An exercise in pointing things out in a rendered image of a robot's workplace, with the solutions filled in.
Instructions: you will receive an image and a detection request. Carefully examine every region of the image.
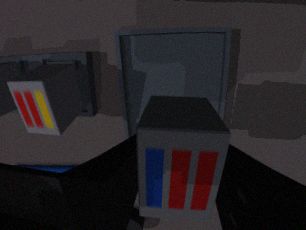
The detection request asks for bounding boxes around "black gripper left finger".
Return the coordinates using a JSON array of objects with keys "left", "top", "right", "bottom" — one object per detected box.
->
[{"left": 0, "top": 135, "right": 138, "bottom": 230}]

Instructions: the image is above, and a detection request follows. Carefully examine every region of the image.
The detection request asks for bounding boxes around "grey box with blue and red stripes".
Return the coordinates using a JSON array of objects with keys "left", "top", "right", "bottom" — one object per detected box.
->
[{"left": 136, "top": 95, "right": 231, "bottom": 221}]

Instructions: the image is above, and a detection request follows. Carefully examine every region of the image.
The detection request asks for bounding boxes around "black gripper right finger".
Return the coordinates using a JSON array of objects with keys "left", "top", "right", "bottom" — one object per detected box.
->
[{"left": 216, "top": 143, "right": 306, "bottom": 230}]

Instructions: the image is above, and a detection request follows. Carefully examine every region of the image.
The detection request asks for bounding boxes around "blue rod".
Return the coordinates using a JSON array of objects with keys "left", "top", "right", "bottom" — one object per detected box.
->
[{"left": 19, "top": 164, "right": 76, "bottom": 172}]

